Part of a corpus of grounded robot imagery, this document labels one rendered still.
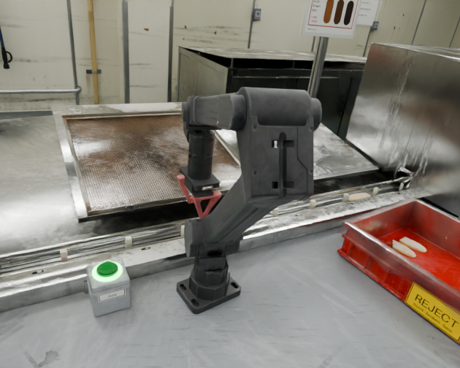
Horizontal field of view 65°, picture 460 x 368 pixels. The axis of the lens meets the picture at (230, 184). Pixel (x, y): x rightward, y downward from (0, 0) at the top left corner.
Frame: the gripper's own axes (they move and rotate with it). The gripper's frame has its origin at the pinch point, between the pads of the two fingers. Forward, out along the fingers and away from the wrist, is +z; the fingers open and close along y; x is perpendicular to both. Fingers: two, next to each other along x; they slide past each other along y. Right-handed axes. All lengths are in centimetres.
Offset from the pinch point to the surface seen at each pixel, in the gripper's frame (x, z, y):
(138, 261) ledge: 16.7, 6.1, -7.8
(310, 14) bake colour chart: -83, -44, 72
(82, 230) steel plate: 25.4, 10.3, 14.1
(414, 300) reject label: -35, 7, -39
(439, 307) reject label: -35, 5, -44
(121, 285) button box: 22.1, 3.8, -16.0
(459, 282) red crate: -55, 10, -38
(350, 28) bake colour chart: -109, -40, 72
